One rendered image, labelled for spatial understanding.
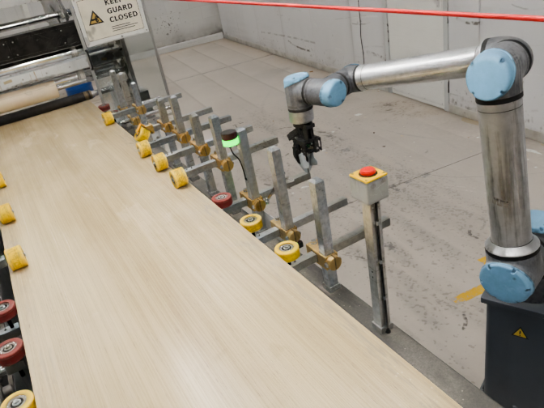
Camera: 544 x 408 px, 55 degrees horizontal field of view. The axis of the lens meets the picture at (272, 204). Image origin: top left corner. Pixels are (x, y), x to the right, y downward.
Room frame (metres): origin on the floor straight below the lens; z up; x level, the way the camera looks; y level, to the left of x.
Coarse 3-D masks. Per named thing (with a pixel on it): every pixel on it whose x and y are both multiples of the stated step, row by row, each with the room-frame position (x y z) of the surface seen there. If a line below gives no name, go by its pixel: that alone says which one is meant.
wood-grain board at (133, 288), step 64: (64, 128) 3.30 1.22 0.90; (0, 192) 2.40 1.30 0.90; (64, 192) 2.24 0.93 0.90; (128, 192) 2.09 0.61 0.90; (192, 192) 1.96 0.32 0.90; (64, 256) 1.64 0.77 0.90; (128, 256) 1.55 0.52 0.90; (192, 256) 1.47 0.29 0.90; (256, 256) 1.39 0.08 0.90; (64, 320) 1.26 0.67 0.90; (128, 320) 1.20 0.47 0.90; (192, 320) 1.14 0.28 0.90; (256, 320) 1.09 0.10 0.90; (320, 320) 1.04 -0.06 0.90; (64, 384) 0.99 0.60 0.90; (128, 384) 0.95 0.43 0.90; (192, 384) 0.91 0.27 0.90; (256, 384) 0.87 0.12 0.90; (320, 384) 0.83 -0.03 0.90; (384, 384) 0.80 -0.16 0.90
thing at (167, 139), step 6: (222, 120) 2.67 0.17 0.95; (228, 120) 2.69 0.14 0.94; (204, 126) 2.63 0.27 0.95; (192, 132) 2.60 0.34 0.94; (162, 138) 2.54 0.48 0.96; (168, 138) 2.54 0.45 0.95; (174, 138) 2.56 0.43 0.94; (150, 144) 2.50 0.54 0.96; (156, 144) 2.51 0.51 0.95; (162, 144) 2.53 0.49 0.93
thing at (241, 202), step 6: (300, 174) 2.01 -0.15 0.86; (306, 174) 2.01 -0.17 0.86; (294, 180) 1.98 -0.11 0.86; (300, 180) 1.99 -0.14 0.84; (306, 180) 2.00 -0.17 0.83; (270, 186) 1.95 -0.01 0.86; (288, 186) 1.97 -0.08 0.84; (264, 192) 1.92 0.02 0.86; (240, 198) 1.90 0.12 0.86; (234, 204) 1.86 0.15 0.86; (240, 204) 1.87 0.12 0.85; (246, 204) 1.88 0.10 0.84; (228, 210) 1.84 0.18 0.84; (234, 210) 1.86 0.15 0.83
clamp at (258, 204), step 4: (240, 192) 1.94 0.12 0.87; (244, 192) 1.93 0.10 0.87; (240, 196) 1.93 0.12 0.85; (244, 196) 1.89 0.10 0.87; (248, 196) 1.89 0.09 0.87; (260, 196) 1.86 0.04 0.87; (248, 200) 1.87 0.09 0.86; (252, 200) 1.84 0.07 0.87; (256, 200) 1.84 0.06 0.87; (260, 200) 1.83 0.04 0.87; (248, 204) 1.88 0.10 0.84; (252, 204) 1.84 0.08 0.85; (256, 204) 1.82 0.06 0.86; (260, 204) 1.83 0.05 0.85; (264, 204) 1.84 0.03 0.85; (252, 208) 1.83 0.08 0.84; (256, 208) 1.82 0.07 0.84; (260, 208) 1.83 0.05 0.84; (264, 208) 1.83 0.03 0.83
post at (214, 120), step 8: (216, 120) 2.08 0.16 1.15; (216, 128) 2.08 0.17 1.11; (216, 136) 2.08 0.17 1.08; (216, 144) 2.08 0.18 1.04; (216, 152) 2.10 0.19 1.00; (224, 152) 2.08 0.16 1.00; (224, 176) 2.08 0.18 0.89; (224, 184) 2.10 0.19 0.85; (232, 184) 2.09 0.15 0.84; (232, 192) 2.08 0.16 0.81; (232, 200) 2.08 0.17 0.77
